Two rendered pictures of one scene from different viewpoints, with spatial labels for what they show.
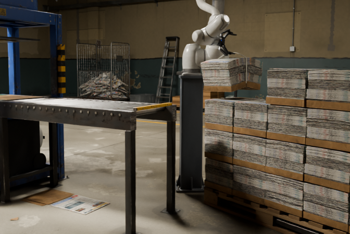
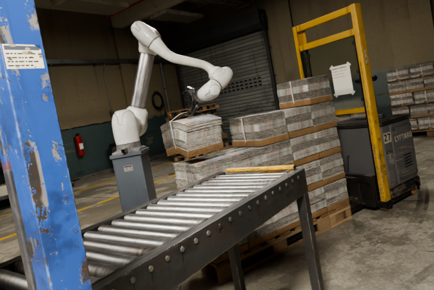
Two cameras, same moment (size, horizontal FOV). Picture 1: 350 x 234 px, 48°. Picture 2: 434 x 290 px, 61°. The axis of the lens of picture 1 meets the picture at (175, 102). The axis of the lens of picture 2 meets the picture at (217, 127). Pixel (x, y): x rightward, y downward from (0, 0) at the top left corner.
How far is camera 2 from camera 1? 335 cm
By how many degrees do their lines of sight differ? 82
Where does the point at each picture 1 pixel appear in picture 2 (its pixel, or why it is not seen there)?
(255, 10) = not seen: outside the picture
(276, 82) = (265, 125)
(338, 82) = (303, 114)
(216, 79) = (205, 139)
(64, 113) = (246, 215)
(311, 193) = not seen: hidden behind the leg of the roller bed
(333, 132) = (307, 150)
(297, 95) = (282, 132)
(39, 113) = (208, 245)
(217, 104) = (214, 165)
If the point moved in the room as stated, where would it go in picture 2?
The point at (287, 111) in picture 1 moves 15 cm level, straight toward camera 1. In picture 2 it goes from (278, 146) to (298, 143)
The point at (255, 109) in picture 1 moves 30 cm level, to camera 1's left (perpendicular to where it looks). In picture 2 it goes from (254, 154) to (254, 161)
